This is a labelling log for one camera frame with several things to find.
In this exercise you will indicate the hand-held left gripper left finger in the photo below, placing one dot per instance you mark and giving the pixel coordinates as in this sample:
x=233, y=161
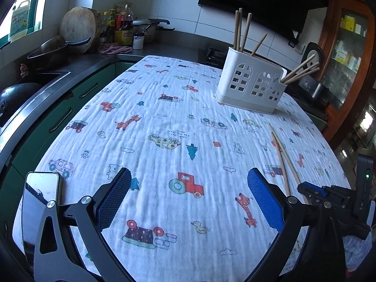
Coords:
x=114, y=199

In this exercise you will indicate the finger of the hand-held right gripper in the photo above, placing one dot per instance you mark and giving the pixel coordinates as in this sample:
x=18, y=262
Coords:
x=345, y=208
x=312, y=189

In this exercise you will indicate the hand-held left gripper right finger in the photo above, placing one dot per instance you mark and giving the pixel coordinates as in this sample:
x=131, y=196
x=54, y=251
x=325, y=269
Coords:
x=265, y=199

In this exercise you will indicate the white utensil holder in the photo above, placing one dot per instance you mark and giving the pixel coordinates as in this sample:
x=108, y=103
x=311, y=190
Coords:
x=235, y=100

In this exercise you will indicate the black smartphone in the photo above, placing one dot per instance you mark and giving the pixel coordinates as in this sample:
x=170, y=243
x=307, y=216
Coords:
x=41, y=188

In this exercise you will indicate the dark rice cooker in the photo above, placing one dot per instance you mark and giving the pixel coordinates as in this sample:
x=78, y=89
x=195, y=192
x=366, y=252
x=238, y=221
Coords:
x=317, y=89

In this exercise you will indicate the green base cabinet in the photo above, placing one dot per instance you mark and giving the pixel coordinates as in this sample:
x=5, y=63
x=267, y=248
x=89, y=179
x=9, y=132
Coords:
x=58, y=114

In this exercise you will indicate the printed cartoon blanket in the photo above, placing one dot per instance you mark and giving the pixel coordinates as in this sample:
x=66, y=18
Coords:
x=176, y=108

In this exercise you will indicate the wooden glass cabinet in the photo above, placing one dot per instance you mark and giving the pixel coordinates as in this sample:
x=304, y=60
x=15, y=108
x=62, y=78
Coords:
x=346, y=64

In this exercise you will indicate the black wok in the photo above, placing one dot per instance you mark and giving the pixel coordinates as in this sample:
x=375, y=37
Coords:
x=14, y=97

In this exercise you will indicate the pink cloth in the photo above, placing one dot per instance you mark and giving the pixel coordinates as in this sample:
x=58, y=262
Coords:
x=114, y=48

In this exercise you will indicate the black gas stove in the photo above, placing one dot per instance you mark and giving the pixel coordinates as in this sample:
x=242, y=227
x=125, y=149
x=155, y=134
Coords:
x=214, y=55

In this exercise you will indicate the red white small cloth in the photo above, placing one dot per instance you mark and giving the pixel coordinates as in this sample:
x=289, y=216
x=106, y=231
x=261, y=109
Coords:
x=25, y=69

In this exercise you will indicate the small white jar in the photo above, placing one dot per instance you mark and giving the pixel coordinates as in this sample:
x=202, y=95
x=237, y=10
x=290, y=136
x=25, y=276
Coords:
x=138, y=41

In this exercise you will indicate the yellow box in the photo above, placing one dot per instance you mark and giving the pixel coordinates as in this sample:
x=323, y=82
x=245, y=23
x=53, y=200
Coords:
x=348, y=23

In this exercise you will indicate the large sauce bottle yellow label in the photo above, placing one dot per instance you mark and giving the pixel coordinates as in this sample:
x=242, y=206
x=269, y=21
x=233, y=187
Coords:
x=124, y=29

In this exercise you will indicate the steel pressure cooker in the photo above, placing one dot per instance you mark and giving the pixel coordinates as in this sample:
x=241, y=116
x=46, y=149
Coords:
x=151, y=30

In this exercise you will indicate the small dark bottle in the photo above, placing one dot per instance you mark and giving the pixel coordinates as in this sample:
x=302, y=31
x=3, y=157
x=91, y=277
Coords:
x=105, y=25

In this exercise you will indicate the round wooden cutting board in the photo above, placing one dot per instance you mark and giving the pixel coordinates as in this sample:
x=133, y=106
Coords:
x=79, y=26

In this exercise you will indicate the green bottle yellow cap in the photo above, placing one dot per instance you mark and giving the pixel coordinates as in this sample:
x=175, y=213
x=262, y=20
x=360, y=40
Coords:
x=111, y=19

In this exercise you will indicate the black range hood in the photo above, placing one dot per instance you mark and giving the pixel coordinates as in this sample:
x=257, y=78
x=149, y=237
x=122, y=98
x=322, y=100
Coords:
x=258, y=0

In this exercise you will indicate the white detergent jug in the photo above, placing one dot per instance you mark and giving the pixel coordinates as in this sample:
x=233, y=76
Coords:
x=20, y=20

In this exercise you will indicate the wall socket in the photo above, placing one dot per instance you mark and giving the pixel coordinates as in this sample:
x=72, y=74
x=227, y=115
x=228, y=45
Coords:
x=299, y=48

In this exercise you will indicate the window with green frame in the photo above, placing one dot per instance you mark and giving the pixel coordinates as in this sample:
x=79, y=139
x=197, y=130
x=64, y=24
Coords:
x=17, y=3

